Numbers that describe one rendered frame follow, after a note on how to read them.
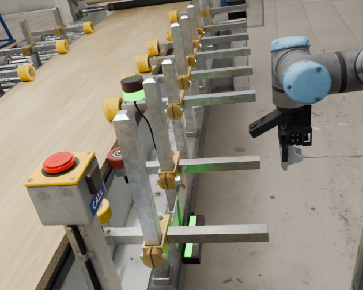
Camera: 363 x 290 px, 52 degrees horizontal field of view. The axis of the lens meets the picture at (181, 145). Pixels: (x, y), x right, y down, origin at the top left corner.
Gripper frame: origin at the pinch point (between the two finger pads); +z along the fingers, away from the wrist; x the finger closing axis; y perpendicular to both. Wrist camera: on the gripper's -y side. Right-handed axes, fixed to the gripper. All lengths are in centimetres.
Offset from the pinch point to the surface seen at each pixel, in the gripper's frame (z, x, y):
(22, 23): -28, 129, -141
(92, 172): -39, -56, -28
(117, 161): -7.6, -4.1, -47.2
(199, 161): -3.5, -0.5, -23.8
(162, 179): -3.4, -8.6, -33.8
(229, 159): -3.5, -0.2, -15.0
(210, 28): -13, 123, -27
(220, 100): -12.0, 23.4, -17.5
